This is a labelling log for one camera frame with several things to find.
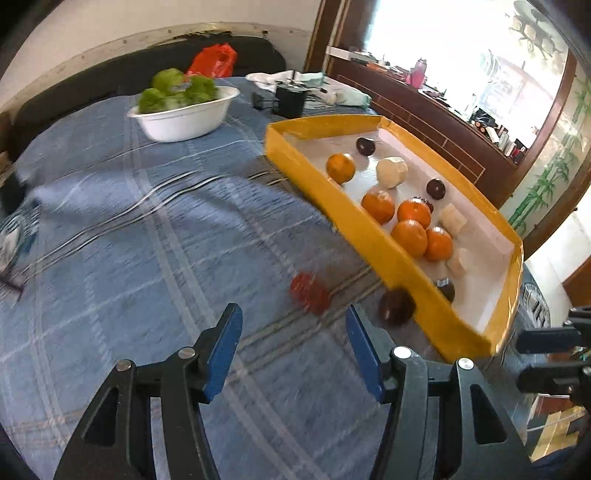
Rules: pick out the yellow cardboard box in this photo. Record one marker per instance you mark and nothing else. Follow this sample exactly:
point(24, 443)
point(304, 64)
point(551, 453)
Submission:
point(351, 217)

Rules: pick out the pink bottle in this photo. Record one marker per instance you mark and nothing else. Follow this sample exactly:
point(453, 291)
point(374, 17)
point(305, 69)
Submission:
point(418, 74)

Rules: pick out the green lettuce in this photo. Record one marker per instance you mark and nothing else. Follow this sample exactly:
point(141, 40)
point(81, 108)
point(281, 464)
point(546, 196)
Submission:
point(161, 87)

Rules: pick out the red plum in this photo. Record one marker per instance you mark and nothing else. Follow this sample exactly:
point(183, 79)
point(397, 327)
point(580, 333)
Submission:
point(310, 293)

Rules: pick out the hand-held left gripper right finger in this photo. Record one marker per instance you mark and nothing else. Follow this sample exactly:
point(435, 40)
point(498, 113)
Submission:
point(364, 360)

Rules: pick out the person's blue pants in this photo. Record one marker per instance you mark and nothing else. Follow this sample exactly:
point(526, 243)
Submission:
point(554, 466)

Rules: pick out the row of cosmetic bottles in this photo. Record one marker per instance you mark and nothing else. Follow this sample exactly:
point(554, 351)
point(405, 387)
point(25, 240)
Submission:
point(501, 138)

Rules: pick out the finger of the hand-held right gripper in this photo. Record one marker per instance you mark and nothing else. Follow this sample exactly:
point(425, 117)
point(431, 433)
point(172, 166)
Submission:
point(545, 340)
point(545, 379)

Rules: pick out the pale sugarcane chunk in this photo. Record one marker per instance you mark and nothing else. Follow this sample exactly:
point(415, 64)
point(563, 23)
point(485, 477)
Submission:
point(459, 262)

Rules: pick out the red plastic bag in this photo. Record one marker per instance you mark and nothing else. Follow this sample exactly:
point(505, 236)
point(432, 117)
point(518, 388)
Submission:
point(212, 60)

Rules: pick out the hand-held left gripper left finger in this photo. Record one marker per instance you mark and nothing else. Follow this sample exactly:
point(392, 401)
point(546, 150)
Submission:
point(221, 360)

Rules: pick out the cream banana piece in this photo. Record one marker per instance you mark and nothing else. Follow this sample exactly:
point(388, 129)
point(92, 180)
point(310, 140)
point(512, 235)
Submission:
point(452, 220)
point(391, 171)

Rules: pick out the black cylindrical motor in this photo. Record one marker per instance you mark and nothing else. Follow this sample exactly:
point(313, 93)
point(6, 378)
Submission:
point(290, 101)

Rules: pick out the white bowl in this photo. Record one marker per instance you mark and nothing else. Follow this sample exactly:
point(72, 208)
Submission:
point(184, 122)

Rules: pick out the small orange mandarin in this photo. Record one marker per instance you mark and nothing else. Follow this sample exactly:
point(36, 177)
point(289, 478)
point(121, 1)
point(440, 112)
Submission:
point(439, 243)

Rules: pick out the bamboo wall decal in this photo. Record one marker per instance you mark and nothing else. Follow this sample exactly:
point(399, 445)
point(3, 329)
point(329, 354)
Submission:
point(540, 184)

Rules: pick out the black padded sofa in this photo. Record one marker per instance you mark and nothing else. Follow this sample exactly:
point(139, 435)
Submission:
point(92, 87)

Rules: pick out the brown wooden cabinet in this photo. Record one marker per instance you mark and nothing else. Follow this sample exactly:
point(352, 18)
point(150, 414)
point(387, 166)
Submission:
point(443, 124)

